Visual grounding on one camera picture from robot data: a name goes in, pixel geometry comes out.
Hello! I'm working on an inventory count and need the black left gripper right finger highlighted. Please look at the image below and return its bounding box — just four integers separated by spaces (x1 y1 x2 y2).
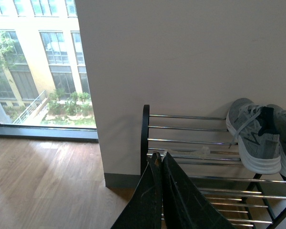
162 152 235 229

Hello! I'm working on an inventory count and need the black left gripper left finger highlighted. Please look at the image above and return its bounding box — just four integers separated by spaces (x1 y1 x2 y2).
112 152 162 229

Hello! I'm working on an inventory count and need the black metal shoe rack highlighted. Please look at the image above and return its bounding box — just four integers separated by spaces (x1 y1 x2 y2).
141 104 286 229

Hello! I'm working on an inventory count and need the dark window frame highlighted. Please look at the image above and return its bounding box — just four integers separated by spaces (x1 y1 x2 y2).
0 123 99 143

